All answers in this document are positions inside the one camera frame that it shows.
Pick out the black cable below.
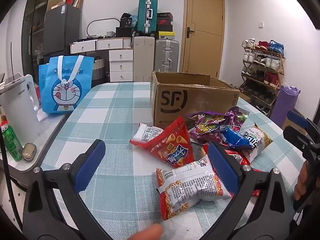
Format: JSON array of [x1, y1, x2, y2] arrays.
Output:
[[0, 130, 23, 230]]

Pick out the blue cartoon tote bag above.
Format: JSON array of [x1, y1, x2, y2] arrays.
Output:
[[38, 55, 95, 114]]

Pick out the dark grey fridge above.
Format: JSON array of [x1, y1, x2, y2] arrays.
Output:
[[44, 4, 82, 58]]

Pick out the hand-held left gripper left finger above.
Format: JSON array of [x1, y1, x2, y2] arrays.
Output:
[[22, 139, 113, 240]]

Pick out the rows of assorted shoes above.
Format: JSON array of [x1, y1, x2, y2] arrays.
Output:
[[241, 38, 285, 115]]

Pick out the beige suitcase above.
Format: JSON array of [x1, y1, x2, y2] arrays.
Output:
[[132, 36, 155, 82]]

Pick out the white red-edged snack packet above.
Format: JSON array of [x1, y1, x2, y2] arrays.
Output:
[[132, 123, 164, 147]]

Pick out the woven laundry basket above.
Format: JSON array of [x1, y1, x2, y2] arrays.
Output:
[[92, 58, 105, 80]]

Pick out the small brown cardboard box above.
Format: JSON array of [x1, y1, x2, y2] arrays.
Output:
[[282, 119, 307, 135]]

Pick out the wooden door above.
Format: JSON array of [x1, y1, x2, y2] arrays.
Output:
[[182, 0, 225, 79]]

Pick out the white black-print snack packet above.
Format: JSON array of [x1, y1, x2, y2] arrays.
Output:
[[240, 123, 273, 163]]

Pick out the black printed box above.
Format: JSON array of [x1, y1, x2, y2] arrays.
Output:
[[119, 12, 133, 28]]

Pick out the white and red noodle packet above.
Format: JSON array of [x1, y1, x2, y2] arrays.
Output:
[[156, 155, 234, 221]]

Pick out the white electric kettle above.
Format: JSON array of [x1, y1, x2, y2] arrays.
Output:
[[0, 72, 42, 145]]

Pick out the wooden shoe rack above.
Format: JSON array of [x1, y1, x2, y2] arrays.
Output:
[[240, 39, 286, 117]]

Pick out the red barcode snack packet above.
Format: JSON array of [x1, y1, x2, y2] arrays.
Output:
[[224, 148, 252, 167]]

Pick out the purple candy packet green label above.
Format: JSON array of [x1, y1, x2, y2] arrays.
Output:
[[224, 106, 250, 130]]

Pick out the person's right hand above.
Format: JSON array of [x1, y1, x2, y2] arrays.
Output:
[[294, 161, 308, 201]]

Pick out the silver suitcase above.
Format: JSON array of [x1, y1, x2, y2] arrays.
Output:
[[154, 39, 180, 73]]

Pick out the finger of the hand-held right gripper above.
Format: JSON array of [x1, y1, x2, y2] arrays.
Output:
[[283, 126, 315, 157], [287, 110, 320, 140]]

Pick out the oval mirror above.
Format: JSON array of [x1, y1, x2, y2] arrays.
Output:
[[86, 18, 120, 39]]

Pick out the teal suitcase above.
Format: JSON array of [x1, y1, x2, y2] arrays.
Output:
[[137, 0, 158, 36]]

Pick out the small grey case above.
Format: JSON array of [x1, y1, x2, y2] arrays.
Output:
[[22, 142, 37, 160]]

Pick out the dark glass cabinet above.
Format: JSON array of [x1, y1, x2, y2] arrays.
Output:
[[21, 0, 55, 78]]

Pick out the red triangular snack packet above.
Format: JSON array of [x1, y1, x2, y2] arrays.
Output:
[[129, 116, 194, 169]]

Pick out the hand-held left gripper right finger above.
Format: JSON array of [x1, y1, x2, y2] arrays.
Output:
[[200, 141, 298, 240]]

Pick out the person's left hand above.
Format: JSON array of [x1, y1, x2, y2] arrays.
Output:
[[130, 224, 163, 240]]

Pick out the black bag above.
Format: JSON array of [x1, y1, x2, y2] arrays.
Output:
[[115, 27, 133, 37]]

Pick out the white drawer desk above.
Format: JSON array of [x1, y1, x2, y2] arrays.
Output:
[[69, 37, 134, 82]]

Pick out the checked tablecloth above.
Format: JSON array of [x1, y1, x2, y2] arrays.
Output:
[[40, 81, 307, 240]]

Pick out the blue cookie packet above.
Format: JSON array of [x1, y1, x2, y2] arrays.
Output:
[[220, 127, 252, 150]]

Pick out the green bottle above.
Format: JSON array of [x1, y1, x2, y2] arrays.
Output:
[[0, 121, 23, 162]]

